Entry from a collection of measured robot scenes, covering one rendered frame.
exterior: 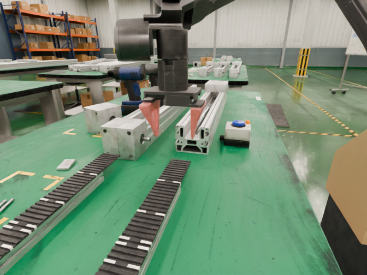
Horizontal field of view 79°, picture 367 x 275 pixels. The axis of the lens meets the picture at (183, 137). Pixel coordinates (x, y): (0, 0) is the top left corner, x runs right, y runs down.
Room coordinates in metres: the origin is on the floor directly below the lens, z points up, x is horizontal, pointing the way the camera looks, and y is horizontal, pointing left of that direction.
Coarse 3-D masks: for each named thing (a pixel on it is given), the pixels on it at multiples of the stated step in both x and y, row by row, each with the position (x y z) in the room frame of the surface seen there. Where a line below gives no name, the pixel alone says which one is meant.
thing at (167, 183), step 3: (159, 180) 0.40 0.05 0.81; (162, 180) 0.40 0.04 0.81; (165, 180) 0.40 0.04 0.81; (156, 183) 0.39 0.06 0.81; (159, 183) 0.39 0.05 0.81; (162, 183) 0.39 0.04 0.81; (165, 183) 0.39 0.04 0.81; (168, 183) 0.39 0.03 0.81; (171, 183) 0.39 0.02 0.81; (174, 183) 0.39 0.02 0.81; (177, 183) 0.39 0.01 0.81; (180, 183) 0.40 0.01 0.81; (171, 186) 0.38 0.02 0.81; (174, 186) 0.38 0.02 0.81; (177, 186) 0.38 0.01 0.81
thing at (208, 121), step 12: (204, 96) 1.05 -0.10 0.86; (204, 108) 0.98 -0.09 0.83; (216, 108) 0.82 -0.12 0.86; (204, 120) 0.67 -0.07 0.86; (216, 120) 0.80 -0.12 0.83; (180, 132) 0.62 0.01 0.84; (204, 132) 0.60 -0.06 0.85; (180, 144) 0.62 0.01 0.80; (192, 144) 0.61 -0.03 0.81; (204, 144) 0.60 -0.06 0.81
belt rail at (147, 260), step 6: (180, 186) 0.40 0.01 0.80; (180, 192) 0.40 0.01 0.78; (174, 198) 0.36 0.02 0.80; (174, 204) 0.36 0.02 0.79; (168, 210) 0.32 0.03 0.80; (168, 216) 0.32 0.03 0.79; (162, 222) 0.29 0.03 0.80; (162, 228) 0.29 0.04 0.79; (162, 234) 0.29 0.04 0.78; (156, 240) 0.27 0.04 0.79; (156, 246) 0.26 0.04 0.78; (150, 252) 0.24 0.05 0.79; (150, 258) 0.24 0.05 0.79; (144, 264) 0.22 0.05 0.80; (144, 270) 0.22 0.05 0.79
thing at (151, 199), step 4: (148, 196) 0.35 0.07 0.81; (152, 196) 0.35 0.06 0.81; (144, 200) 0.34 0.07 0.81; (148, 200) 0.34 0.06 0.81; (152, 200) 0.34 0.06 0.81; (156, 200) 0.34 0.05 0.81; (160, 200) 0.34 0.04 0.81; (164, 200) 0.34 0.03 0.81; (168, 200) 0.34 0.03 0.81; (172, 200) 0.34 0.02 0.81; (156, 204) 0.33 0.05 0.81; (160, 204) 0.33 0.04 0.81; (164, 204) 0.33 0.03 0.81; (168, 204) 0.33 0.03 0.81
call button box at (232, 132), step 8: (232, 128) 0.66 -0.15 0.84; (240, 128) 0.66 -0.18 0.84; (248, 128) 0.66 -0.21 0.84; (224, 136) 0.67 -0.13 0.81; (232, 136) 0.66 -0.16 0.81; (240, 136) 0.65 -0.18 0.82; (248, 136) 0.65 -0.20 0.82; (224, 144) 0.66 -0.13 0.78; (232, 144) 0.66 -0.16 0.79; (240, 144) 0.65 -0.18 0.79; (248, 144) 0.64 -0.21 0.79
